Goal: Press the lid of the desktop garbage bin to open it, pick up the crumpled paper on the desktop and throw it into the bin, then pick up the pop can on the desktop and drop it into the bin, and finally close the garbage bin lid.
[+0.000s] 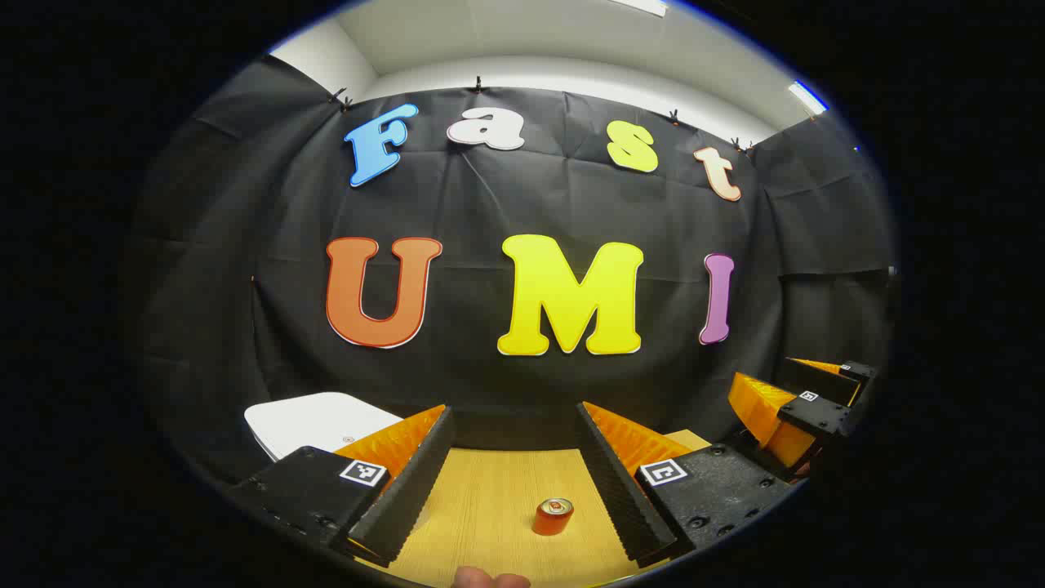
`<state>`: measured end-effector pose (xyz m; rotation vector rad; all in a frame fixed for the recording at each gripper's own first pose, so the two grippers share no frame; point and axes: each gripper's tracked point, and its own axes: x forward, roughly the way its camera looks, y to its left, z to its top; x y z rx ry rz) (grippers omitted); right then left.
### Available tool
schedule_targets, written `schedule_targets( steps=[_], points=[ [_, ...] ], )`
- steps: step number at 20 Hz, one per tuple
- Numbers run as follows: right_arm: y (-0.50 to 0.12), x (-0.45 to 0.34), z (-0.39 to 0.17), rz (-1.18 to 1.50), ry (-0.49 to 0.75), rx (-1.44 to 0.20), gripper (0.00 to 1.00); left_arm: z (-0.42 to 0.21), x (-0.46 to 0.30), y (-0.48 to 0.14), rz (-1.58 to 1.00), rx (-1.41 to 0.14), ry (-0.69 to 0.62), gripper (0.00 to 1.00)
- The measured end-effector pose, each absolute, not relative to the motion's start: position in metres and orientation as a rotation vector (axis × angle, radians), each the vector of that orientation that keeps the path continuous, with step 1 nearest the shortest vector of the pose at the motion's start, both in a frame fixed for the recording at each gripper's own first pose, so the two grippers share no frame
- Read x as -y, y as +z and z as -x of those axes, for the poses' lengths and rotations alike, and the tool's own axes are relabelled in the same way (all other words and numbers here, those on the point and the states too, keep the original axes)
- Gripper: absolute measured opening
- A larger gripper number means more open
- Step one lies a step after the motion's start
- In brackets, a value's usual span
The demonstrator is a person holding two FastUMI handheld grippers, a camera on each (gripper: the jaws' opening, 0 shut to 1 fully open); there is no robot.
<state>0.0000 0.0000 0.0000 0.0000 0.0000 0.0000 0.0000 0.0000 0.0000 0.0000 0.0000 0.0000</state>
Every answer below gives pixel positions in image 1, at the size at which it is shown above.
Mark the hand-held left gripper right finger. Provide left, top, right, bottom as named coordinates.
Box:
left=574, top=400, right=805, bottom=570

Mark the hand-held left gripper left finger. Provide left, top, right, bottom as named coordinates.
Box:
left=225, top=404, right=456, bottom=568

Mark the red pop can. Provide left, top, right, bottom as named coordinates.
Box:
left=532, top=497, right=575, bottom=537

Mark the white desktop garbage bin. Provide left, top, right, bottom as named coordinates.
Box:
left=245, top=392, right=405, bottom=462

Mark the wooden desktop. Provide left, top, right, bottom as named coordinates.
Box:
left=359, top=429, right=711, bottom=588

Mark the black backdrop cloth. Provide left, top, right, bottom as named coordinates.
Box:
left=131, top=56, right=895, bottom=491

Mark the row of black cloth clips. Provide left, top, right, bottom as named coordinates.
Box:
left=327, top=75, right=756, bottom=156

